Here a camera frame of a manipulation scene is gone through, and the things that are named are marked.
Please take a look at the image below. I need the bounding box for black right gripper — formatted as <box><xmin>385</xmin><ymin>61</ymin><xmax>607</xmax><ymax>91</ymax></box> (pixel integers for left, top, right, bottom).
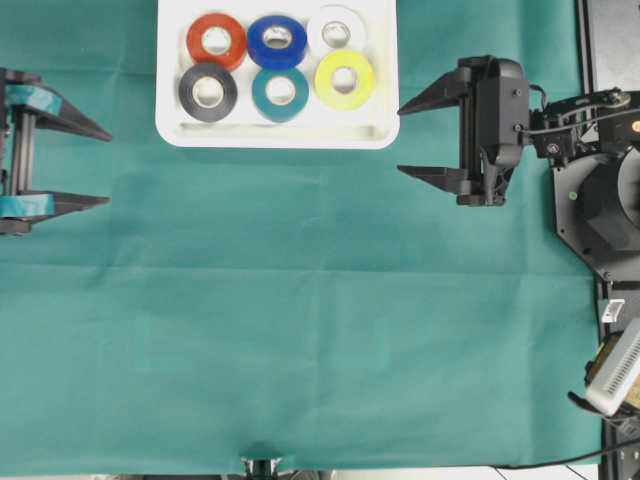
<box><xmin>397</xmin><ymin>55</ymin><xmax>576</xmax><ymax>207</ymax></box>

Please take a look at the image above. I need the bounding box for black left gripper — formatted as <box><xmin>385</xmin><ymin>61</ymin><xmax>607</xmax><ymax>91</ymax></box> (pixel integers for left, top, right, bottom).
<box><xmin>1</xmin><ymin>68</ymin><xmax>112</xmax><ymax>235</ymax></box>

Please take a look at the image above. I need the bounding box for yellow tape roll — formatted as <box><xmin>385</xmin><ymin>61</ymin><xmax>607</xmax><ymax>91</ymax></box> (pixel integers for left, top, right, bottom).
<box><xmin>314</xmin><ymin>49</ymin><xmax>376</xmax><ymax>111</ymax></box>

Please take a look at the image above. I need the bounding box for white tape roll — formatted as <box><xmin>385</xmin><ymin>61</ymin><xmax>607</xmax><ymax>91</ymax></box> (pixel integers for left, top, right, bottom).
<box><xmin>306</xmin><ymin>5</ymin><xmax>368</xmax><ymax>57</ymax></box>

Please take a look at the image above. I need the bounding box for green tape roll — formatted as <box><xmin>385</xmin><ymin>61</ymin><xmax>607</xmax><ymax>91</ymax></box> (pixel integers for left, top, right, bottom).
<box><xmin>252</xmin><ymin>69</ymin><xmax>310</xmax><ymax>123</ymax></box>

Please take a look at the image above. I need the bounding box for black tape roll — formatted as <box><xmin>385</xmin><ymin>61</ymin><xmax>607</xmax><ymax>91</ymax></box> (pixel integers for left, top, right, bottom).
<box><xmin>178</xmin><ymin>63</ymin><xmax>238</xmax><ymax>123</ymax></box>

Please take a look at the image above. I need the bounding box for blue tape roll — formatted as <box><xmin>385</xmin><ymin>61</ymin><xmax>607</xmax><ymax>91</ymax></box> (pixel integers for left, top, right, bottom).
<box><xmin>247</xmin><ymin>15</ymin><xmax>307</xmax><ymax>70</ymax></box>

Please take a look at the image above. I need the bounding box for red tape roll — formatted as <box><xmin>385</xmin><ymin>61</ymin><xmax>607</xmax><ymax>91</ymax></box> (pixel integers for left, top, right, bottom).
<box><xmin>186</xmin><ymin>13</ymin><xmax>247</xmax><ymax>71</ymax></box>

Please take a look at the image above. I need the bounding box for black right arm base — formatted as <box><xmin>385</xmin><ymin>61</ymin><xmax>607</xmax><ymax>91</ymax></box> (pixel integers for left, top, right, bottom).
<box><xmin>552</xmin><ymin>149</ymin><xmax>639</xmax><ymax>282</ymax></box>

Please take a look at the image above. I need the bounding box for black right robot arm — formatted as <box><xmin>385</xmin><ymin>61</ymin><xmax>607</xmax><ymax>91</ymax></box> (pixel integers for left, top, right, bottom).
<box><xmin>398</xmin><ymin>56</ymin><xmax>639</xmax><ymax>207</ymax></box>

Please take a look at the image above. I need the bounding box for white plastic case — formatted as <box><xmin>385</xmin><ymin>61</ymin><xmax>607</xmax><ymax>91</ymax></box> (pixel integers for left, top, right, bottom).
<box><xmin>155</xmin><ymin>1</ymin><xmax>400</xmax><ymax>150</ymax></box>

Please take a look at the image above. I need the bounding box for green table cloth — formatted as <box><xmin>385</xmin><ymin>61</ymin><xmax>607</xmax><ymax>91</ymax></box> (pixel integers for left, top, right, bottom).
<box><xmin>1</xmin><ymin>1</ymin><xmax>601</xmax><ymax>475</ymax></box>

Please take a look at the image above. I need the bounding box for white power adapter box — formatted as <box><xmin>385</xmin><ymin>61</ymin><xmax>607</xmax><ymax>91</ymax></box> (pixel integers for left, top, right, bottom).
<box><xmin>586</xmin><ymin>318</ymin><xmax>639</xmax><ymax>416</ymax></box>

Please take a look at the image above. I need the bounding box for black tripod head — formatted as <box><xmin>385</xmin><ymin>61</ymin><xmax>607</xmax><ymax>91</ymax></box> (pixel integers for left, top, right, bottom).
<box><xmin>241</xmin><ymin>458</ymin><xmax>309</xmax><ymax>480</ymax></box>

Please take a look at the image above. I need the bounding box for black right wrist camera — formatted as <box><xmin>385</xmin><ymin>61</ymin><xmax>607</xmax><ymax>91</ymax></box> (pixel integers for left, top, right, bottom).
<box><xmin>475</xmin><ymin>57</ymin><xmax>530</xmax><ymax>168</ymax></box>

